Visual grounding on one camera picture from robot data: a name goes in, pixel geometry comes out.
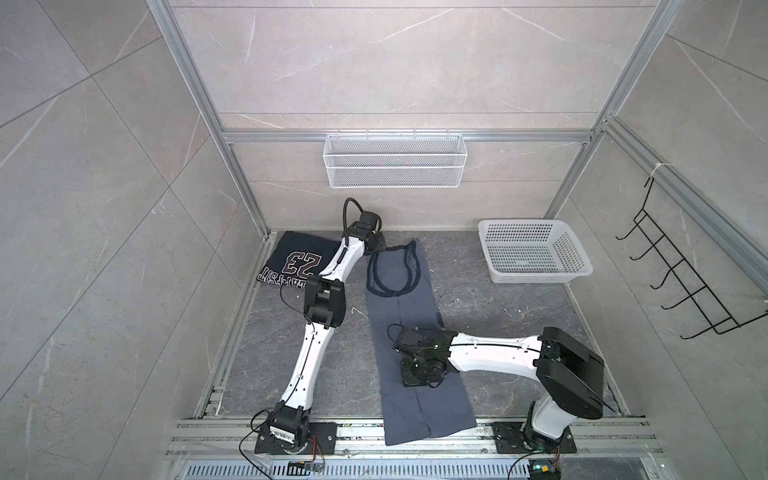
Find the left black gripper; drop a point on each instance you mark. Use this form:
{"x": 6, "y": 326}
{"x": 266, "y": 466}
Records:
{"x": 382, "y": 242}

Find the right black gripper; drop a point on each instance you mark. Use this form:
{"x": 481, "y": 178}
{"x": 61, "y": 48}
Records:
{"x": 407, "y": 379}

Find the grey-blue printed tank top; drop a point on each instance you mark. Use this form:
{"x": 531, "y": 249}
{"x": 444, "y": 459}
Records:
{"x": 422, "y": 396}

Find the navy tank top red trim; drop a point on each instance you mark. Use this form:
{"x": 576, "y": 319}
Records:
{"x": 296, "y": 257}

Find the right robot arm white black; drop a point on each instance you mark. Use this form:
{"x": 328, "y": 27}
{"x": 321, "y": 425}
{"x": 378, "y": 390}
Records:
{"x": 570, "y": 372}

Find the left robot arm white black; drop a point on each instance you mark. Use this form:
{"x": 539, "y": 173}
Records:
{"x": 324, "y": 310}

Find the white plastic laundry basket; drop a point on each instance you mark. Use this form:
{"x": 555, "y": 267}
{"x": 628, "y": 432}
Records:
{"x": 528, "y": 251}

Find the white zip tie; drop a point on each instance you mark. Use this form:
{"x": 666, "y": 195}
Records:
{"x": 657, "y": 166}

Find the white wire mesh wall basket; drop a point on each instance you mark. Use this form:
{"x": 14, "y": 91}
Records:
{"x": 416, "y": 160}

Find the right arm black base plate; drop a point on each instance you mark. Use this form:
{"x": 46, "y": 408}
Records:
{"x": 510, "y": 437}

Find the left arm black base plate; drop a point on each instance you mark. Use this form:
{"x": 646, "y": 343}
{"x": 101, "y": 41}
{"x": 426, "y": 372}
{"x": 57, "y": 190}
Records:
{"x": 314, "y": 437}

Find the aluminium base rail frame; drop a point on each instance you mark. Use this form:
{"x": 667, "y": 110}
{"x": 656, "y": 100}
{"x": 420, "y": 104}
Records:
{"x": 612, "y": 448}

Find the black wire hook rack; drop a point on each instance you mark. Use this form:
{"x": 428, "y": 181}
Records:
{"x": 717, "y": 317}

